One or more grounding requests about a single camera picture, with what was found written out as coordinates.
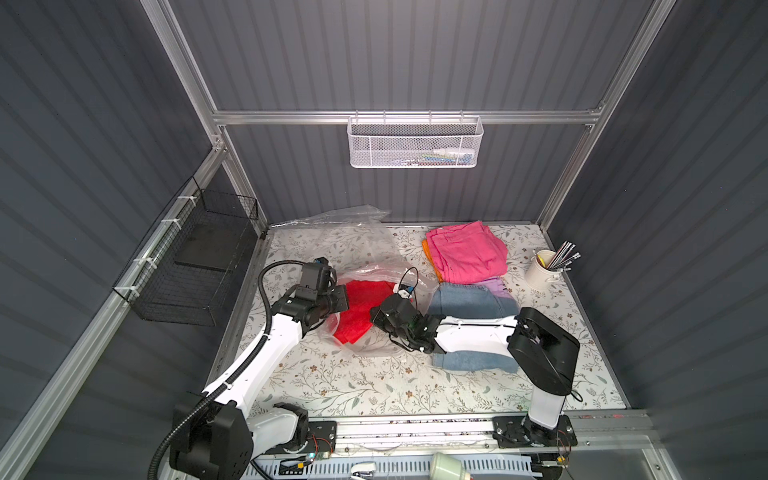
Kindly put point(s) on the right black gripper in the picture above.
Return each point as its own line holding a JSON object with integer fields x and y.
{"x": 388, "y": 312}

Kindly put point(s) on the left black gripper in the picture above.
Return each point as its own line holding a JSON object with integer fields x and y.
{"x": 339, "y": 300}

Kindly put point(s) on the red cloth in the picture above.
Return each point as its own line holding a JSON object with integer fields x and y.
{"x": 363, "y": 296}

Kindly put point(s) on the blue grey cloth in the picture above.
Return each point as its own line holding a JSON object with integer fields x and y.
{"x": 472, "y": 302}

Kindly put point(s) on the clear plastic vacuum bag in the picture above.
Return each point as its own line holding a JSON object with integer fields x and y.
{"x": 360, "y": 247}

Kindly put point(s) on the orange trousers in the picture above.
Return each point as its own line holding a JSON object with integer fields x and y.
{"x": 427, "y": 253}

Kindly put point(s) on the pink cloth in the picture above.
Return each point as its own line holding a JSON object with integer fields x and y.
{"x": 467, "y": 253}

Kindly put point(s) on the purple cloth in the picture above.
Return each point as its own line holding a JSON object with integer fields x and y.
{"x": 496, "y": 286}

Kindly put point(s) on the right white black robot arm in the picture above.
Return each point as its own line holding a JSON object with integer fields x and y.
{"x": 545, "y": 352}

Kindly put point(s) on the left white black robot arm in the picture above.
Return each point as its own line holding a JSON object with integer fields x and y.
{"x": 213, "y": 436}

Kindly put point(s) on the floral table mat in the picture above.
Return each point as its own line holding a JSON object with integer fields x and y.
{"x": 329, "y": 386}

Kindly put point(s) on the white pen cup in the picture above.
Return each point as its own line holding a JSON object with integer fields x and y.
{"x": 538, "y": 276}

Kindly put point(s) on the pale green lamp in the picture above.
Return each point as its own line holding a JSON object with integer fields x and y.
{"x": 446, "y": 467}

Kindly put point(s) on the items in white basket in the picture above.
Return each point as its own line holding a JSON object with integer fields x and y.
{"x": 441, "y": 157}

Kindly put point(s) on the bundle of pens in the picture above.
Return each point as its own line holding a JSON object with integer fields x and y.
{"x": 563, "y": 257}

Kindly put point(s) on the black wire mesh basket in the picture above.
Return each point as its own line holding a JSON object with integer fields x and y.
{"x": 195, "y": 266}

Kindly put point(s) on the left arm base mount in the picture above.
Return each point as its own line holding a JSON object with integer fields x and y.
{"x": 320, "y": 437}

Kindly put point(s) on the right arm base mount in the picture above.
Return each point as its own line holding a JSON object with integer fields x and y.
{"x": 519, "y": 431}

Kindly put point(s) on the white wire mesh basket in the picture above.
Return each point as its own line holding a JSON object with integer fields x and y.
{"x": 369, "y": 137}

